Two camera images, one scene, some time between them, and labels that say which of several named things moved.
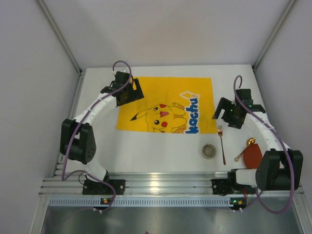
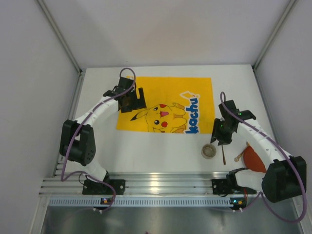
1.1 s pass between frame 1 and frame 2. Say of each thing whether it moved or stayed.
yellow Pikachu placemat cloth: stayed
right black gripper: moved
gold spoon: stayed
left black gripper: moved
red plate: stayed
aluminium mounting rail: stayed
